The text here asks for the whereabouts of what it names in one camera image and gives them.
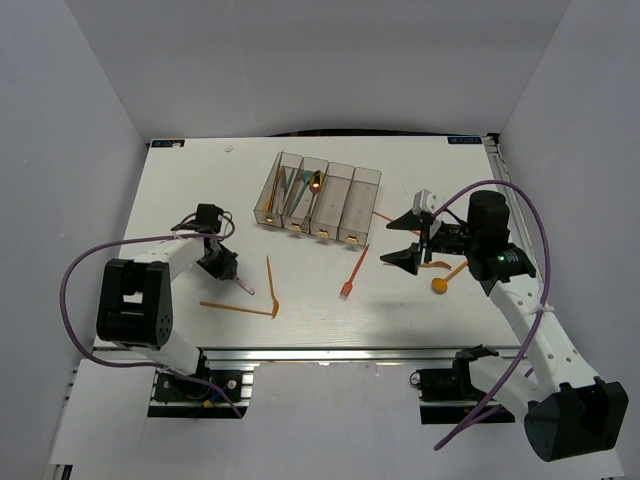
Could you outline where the clear four-compartment organizer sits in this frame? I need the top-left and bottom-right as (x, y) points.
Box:
(253, 151), (381, 247)

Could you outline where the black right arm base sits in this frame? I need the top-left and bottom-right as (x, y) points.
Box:
(409, 345), (499, 425)

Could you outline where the aluminium rail right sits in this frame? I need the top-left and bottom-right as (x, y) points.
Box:
(482, 133), (542, 279)

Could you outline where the red-orange plastic fork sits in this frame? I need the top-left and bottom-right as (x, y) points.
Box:
(339, 244), (370, 300)

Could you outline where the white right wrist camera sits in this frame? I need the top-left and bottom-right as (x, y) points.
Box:
(412, 189), (445, 215)

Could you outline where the teal plastic spoon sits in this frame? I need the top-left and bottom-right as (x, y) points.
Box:
(290, 170), (313, 213)

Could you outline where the black label left corner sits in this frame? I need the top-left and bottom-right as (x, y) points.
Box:
(150, 139), (185, 148)

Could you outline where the orange plastic spoon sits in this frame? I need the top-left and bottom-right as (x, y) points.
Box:
(431, 260), (468, 295)

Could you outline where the orange chopstick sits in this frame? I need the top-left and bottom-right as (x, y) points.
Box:
(199, 301), (273, 318)
(373, 211), (393, 222)

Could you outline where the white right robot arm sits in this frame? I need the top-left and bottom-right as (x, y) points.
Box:
(381, 190), (629, 462)

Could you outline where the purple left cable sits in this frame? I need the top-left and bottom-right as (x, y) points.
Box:
(59, 211), (244, 419)

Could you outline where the blue label right corner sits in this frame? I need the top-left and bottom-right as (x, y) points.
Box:
(447, 136), (483, 145)

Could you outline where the teal plastic knife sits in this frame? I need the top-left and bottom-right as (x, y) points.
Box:
(284, 169), (304, 214)

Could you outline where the orange pink knife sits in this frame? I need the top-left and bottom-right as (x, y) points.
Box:
(233, 276), (255, 295)

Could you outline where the pink handled metal knife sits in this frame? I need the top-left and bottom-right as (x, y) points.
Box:
(275, 167), (289, 213)

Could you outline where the orange plastic knife top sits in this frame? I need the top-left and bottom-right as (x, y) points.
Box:
(265, 169), (283, 212)

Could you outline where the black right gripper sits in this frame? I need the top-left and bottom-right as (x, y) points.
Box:
(379, 207), (479, 275)

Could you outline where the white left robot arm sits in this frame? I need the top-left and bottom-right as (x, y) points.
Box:
(96, 204), (239, 399)

